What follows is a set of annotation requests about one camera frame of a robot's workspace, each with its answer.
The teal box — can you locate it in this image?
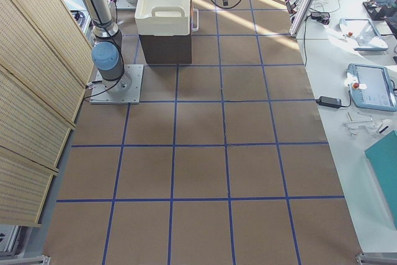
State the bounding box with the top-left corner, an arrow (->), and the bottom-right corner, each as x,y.
365,130 -> 396,221

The near teach pendant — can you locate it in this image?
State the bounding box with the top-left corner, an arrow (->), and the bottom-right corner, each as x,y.
346,63 -> 396,112

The teach pendant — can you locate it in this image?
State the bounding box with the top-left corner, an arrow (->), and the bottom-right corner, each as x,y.
346,63 -> 396,112
339,18 -> 388,51

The far teach pendant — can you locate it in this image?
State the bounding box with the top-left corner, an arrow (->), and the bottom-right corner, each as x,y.
339,18 -> 388,51

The cream plastic tray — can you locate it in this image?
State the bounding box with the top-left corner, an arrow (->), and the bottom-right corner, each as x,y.
135,0 -> 190,36

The black power adapter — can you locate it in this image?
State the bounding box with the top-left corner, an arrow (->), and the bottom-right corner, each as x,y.
316,96 -> 342,109

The dark wooden drawer box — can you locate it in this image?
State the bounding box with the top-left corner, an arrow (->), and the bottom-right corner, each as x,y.
139,34 -> 192,65

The aluminium frame post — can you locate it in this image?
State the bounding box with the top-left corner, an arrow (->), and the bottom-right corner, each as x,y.
289,0 -> 330,38

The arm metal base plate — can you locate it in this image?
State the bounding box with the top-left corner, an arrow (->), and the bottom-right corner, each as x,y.
87,65 -> 145,104

